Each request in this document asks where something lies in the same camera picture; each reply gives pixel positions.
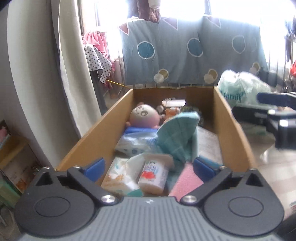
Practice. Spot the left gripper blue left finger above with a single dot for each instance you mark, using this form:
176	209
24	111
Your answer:
94	170

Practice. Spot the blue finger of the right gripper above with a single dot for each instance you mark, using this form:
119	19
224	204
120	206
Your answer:
278	99

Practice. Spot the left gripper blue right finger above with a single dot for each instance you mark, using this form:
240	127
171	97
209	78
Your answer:
205	169

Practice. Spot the pink knitted cloth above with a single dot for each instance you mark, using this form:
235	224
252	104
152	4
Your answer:
186	183

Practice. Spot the white printed medicine box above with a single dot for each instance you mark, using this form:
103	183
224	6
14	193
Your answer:
208	146

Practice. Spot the teal knitted cloth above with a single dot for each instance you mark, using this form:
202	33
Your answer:
175	135

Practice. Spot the pink round plush doll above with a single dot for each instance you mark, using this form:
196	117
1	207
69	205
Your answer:
144	116

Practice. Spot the white tissue packet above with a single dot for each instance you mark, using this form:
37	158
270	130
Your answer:
122	177

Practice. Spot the white plastic bag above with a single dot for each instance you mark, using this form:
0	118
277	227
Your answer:
241	87

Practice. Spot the small wipes packet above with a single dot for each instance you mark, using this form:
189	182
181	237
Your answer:
153	178

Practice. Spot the blue tissue pack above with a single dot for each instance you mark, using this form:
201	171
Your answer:
135	141

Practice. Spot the white curtain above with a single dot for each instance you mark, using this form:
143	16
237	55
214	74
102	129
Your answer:
74	72

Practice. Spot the blue dotted quilt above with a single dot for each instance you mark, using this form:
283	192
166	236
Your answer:
182	52

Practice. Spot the polka dot cloth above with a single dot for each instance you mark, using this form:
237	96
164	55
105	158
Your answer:
97	62

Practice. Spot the pink hanging garment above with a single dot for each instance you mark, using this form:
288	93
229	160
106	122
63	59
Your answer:
98	40

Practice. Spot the brown hanging garment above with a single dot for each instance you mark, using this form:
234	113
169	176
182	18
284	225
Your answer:
141	9

